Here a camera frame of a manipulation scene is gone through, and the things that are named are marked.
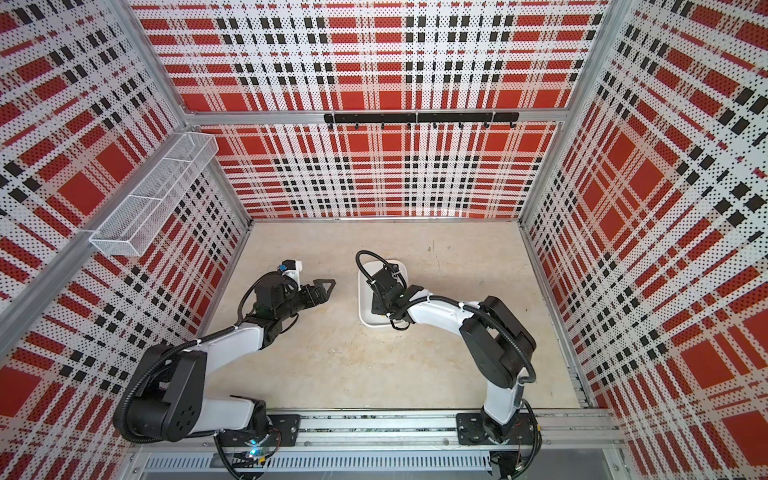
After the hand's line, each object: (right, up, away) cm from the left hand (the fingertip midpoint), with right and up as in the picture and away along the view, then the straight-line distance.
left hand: (326, 289), depth 89 cm
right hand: (+17, -5, +1) cm, 18 cm away
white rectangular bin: (+12, -9, +1) cm, 15 cm away
